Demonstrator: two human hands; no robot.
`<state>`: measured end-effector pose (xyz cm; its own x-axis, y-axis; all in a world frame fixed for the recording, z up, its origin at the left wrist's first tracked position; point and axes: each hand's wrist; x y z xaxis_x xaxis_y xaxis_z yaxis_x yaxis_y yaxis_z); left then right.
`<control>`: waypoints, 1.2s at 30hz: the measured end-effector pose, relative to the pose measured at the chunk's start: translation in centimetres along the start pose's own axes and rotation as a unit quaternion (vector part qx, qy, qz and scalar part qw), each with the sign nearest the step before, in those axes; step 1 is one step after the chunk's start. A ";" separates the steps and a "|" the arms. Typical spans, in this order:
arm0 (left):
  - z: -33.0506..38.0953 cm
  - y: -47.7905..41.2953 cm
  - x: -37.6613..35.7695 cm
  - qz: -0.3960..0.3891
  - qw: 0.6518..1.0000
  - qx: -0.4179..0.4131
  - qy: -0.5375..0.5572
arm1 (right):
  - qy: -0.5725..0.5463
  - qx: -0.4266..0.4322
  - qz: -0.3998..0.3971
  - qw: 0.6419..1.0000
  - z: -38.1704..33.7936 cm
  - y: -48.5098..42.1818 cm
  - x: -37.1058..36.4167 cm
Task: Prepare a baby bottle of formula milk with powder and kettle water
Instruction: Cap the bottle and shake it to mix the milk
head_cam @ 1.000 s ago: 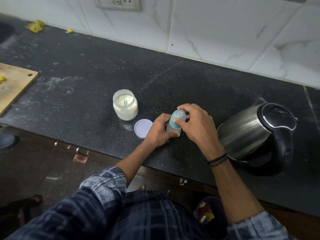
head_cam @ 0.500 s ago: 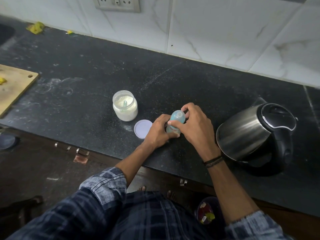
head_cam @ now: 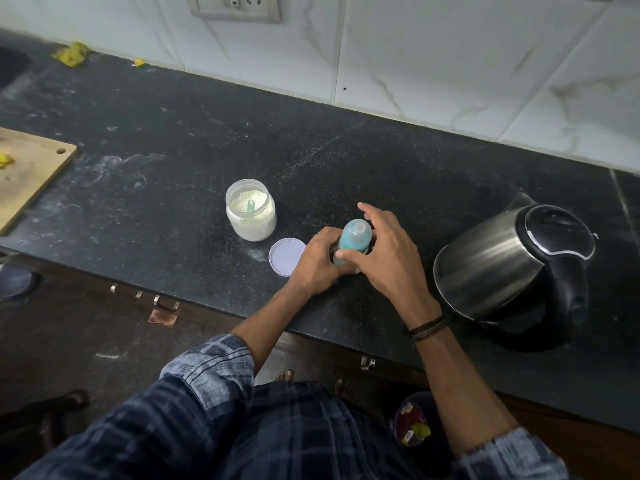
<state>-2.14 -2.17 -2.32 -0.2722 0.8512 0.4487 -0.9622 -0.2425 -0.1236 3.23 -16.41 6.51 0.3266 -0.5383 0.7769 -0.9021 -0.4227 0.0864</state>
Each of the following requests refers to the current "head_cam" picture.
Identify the teal measuring scoop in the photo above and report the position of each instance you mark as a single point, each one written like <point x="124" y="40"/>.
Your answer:
<point x="250" y="206"/>

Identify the person's left hand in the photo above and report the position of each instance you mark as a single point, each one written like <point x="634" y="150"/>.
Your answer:
<point x="312" y="267"/>

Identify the person's right hand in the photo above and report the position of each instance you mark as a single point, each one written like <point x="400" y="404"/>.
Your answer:
<point x="397" y="269"/>

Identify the person's foot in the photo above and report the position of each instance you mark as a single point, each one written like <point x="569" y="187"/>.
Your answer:
<point x="344" y="389"/>
<point x="285" y="377"/>

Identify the wooden cutting board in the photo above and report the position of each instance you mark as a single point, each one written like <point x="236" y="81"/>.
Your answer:
<point x="30" y="184"/>

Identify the steel black electric kettle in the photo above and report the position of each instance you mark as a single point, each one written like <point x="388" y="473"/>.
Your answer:
<point x="490" y="264"/>

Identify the blue plaid shirt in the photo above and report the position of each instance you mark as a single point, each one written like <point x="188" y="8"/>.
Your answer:
<point x="210" y="369"/>

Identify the grey wall switch socket plate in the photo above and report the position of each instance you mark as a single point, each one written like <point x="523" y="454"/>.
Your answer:
<point x="235" y="7"/>

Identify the yellow peel scrap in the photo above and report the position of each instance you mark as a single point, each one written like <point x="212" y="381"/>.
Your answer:
<point x="5" y="160"/>

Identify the black wrist bands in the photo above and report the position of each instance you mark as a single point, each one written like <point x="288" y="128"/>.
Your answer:
<point x="427" y="328"/>

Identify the black kitchen sink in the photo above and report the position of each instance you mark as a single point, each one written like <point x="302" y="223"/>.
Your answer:
<point x="10" y="67"/>

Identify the crumpled yellow cloth scrap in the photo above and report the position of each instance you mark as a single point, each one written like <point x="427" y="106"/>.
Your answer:
<point x="71" y="54"/>

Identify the clear blue round lid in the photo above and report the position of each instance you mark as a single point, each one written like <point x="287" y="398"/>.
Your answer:
<point x="17" y="282"/>

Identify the person's left forearm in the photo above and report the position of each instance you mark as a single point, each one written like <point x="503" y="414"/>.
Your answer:
<point x="265" y="329"/>

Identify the small yellow green scrap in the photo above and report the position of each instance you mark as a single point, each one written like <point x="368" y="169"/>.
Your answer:
<point x="140" y="63"/>

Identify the person's right foot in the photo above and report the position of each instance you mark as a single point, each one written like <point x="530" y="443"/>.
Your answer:
<point x="344" y="389"/>

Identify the glass jar of white powder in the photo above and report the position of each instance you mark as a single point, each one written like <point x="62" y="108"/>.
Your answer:
<point x="252" y="227"/>

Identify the teal baby bottle cap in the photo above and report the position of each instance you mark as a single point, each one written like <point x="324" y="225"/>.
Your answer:
<point x="355" y="237"/>

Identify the purple waste bin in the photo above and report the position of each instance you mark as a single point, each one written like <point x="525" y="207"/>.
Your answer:
<point x="435" y="454"/>

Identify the person's left foot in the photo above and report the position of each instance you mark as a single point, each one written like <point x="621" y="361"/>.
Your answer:
<point x="285" y="377"/>

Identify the lavender round jar lid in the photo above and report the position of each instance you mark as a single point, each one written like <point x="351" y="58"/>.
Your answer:
<point x="285" y="257"/>

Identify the clear baby bottle teal print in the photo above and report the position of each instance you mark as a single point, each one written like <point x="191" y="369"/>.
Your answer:
<point x="340" y="262"/>

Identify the person's right forearm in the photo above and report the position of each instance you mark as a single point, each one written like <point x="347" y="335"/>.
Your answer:
<point x="465" y="394"/>

